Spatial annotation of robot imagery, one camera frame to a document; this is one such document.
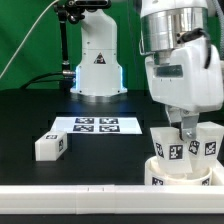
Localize white cable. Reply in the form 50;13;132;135
0;0;61;80

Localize white L-shaped fence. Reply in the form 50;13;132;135
0;164;224;214

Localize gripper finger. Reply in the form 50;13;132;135
181;111;199;140
165;105;181;128

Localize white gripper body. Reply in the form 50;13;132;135
145;37;224;112

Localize black cables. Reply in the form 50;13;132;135
19;71;76;90

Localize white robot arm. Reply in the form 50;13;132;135
69;0;224;139

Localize white marker sheet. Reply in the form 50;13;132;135
51;117;142;135

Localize black camera stand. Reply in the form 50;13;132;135
54;0;85;91

